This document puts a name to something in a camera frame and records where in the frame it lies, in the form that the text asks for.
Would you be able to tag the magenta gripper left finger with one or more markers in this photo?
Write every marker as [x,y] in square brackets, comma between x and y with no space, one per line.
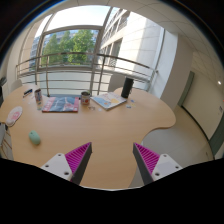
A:
[70,166]

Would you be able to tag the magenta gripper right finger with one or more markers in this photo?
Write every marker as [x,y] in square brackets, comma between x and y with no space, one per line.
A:
[153,166]

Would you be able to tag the mint green computer mouse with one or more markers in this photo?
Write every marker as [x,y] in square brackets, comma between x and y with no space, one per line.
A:
[34,137]

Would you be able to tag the red blue mouse pad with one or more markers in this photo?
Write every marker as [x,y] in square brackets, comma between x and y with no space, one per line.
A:
[61,104]

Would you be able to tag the small plant pot mug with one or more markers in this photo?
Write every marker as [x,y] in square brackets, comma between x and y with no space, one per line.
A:
[85,98]

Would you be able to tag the colourful magazine book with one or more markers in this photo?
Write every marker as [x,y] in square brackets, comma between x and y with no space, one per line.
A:
[108,100]

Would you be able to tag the round white pink fan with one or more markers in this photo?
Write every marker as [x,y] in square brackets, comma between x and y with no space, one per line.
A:
[13,116]

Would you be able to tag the printed drink can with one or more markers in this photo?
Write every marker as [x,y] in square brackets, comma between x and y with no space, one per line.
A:
[38,96]

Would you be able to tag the small dark blue object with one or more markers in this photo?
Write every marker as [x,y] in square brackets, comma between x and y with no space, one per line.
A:
[29,91]

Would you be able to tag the metal window railing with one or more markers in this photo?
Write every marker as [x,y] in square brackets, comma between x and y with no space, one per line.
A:
[68,73]

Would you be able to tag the white chair backrest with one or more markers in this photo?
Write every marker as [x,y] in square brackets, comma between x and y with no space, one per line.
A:
[16,84]

